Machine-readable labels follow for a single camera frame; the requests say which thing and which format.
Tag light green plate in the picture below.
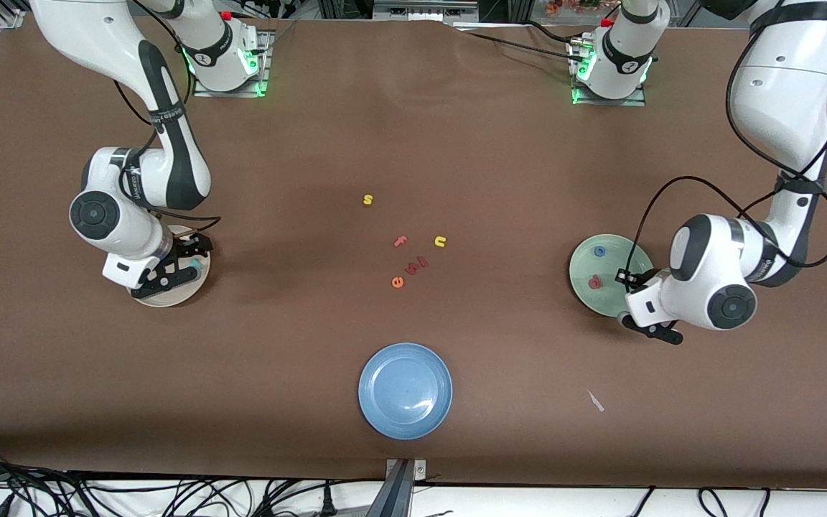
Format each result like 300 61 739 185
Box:
569 234 657 318

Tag beige brown plate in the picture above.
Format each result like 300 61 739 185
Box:
131 225 212 308

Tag blue plate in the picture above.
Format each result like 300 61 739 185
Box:
358 343 454 440

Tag orange decorative flowers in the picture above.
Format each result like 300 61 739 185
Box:
546 0 601 17

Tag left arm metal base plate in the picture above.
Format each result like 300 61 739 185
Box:
570 39 648 107

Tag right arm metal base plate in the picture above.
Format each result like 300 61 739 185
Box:
192 30 274 98

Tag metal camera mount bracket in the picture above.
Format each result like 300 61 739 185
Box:
367 458 429 517

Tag grey metal frame box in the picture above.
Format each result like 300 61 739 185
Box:
373 0 480 24

